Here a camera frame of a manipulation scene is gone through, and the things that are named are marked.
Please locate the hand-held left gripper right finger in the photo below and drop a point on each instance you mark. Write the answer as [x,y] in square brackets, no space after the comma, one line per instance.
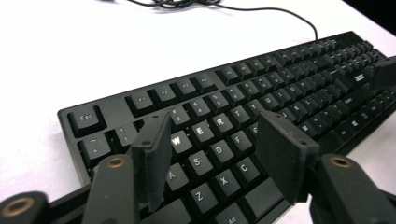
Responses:
[283,155]

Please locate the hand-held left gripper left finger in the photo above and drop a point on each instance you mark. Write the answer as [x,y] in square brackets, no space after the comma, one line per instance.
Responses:
[152,161]

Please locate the black computer keyboard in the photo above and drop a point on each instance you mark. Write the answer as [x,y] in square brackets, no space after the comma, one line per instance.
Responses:
[218,124]

